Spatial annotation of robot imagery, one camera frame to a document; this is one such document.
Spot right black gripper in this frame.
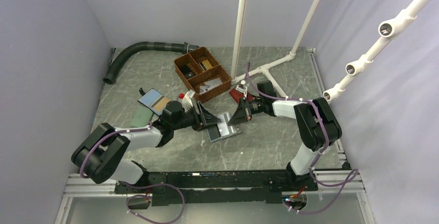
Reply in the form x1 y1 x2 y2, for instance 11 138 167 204
228 97 265 126

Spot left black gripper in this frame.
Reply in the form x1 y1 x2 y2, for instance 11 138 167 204
172 101 221 132

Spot grey leather card holder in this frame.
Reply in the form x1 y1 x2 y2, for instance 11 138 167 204
207 112 241 143

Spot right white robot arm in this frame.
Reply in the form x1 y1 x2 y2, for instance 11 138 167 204
227 81 342 190

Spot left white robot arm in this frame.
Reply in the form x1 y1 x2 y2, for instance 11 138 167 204
71 100 221 193

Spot cards in basket front compartment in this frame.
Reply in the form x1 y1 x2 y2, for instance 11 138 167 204
199 78 222 94

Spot black card in basket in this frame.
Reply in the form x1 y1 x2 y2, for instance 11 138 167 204
180 65 196 79

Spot gold card in basket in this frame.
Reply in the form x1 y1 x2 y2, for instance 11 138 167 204
199 59 213 71

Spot open blue card wallet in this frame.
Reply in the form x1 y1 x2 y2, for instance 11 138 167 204
138 88 171 116

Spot green card holder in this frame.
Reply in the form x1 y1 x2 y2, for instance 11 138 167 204
130 106 154 128

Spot red leather wallet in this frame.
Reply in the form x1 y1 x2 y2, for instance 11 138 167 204
229 88 255 103

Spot brown woven divided basket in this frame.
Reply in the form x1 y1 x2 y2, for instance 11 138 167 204
173 47 231 103

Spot white PVC pipe frame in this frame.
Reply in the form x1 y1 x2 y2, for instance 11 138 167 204
230 0 322 97

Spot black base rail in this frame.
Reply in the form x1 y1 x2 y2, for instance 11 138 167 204
114 169 318 206

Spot black corrugated hose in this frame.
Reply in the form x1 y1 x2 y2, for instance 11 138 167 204
102 41 201 86

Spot white pipe camera boom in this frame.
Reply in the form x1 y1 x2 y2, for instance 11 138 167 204
323 0 431 103

